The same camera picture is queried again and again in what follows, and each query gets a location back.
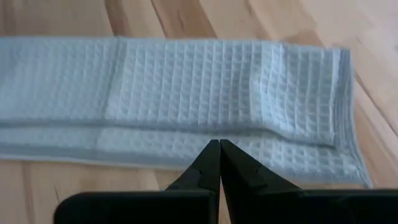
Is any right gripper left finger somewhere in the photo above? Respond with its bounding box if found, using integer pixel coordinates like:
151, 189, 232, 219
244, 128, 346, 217
53, 139, 221, 224

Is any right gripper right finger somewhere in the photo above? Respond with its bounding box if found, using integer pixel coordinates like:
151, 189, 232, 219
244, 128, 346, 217
220, 139, 398, 224

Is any light blue waffle microfiber towel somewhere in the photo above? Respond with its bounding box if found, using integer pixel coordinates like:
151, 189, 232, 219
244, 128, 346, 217
0, 35, 374, 190

